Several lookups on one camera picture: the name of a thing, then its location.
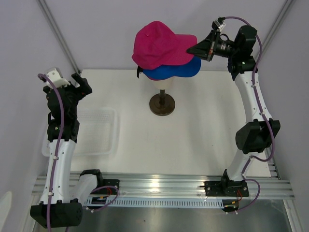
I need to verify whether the aluminium mounting rail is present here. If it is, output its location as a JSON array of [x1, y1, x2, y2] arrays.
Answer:
[[31, 170, 295, 200]]

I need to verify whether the aluminium corner profile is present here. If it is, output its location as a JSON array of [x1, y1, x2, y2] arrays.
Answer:
[[259, 0, 296, 61], [36, 0, 81, 74]]

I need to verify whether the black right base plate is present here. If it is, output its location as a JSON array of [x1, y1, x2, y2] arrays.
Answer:
[[203, 180, 249, 197]]

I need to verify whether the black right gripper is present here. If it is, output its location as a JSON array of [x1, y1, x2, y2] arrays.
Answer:
[[186, 29, 239, 62]]

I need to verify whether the white plastic basket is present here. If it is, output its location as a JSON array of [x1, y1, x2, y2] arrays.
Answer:
[[41, 108, 119, 157]]

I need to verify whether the cream mannequin head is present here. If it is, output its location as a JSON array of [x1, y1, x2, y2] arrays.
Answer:
[[151, 77, 174, 90]]

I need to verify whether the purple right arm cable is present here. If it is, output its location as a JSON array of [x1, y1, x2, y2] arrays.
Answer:
[[222, 16, 277, 215]]

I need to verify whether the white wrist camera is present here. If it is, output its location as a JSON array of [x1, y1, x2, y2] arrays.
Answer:
[[211, 17, 226, 32], [44, 67, 70, 88]]

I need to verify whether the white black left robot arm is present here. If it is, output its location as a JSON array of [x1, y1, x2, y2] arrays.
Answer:
[[30, 68, 104, 231]]

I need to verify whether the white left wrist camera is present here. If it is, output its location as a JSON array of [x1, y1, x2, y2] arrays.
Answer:
[[44, 67, 70, 88]]

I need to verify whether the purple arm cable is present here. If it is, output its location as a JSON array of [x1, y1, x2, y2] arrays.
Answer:
[[222, 16, 277, 215], [37, 73, 119, 232]]

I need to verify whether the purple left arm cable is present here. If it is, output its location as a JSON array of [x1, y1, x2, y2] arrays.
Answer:
[[37, 73, 119, 232]]

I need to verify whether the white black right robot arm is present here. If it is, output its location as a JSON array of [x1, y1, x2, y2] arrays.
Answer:
[[187, 22, 281, 197]]

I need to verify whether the dark brown round stand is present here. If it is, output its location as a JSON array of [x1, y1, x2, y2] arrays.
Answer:
[[149, 89, 175, 116]]

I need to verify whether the white slotted cable duct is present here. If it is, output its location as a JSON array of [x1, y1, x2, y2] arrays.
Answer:
[[83, 198, 225, 208]]

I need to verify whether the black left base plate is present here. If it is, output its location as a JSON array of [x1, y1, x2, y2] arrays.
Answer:
[[94, 179, 120, 195]]

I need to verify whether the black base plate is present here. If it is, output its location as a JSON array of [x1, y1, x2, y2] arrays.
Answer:
[[94, 179, 120, 195], [203, 180, 249, 197]]

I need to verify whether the right aluminium corner profile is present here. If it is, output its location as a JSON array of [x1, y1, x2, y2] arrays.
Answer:
[[259, 0, 296, 61]]

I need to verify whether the pink cap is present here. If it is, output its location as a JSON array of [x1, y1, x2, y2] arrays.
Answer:
[[132, 21, 197, 70], [137, 66, 143, 78]]

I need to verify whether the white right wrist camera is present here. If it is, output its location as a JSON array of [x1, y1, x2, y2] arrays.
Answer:
[[211, 17, 226, 32]]

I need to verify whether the left aluminium corner profile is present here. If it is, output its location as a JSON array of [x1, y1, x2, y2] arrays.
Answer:
[[36, 0, 81, 74]]

